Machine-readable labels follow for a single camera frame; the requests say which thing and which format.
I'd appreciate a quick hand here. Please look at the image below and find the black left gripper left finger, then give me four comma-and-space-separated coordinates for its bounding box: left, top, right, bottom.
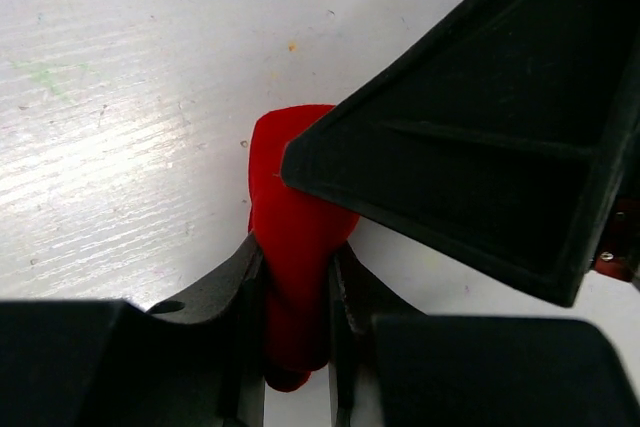
1, 237, 265, 426

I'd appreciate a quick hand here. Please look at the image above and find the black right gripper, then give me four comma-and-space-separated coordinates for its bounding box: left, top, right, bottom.
281, 0, 639, 307

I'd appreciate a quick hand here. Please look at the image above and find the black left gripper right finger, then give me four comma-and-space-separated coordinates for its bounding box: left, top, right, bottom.
328, 246, 639, 426

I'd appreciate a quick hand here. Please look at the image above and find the red santa sock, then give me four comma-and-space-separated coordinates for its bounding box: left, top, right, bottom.
248, 104, 359, 392

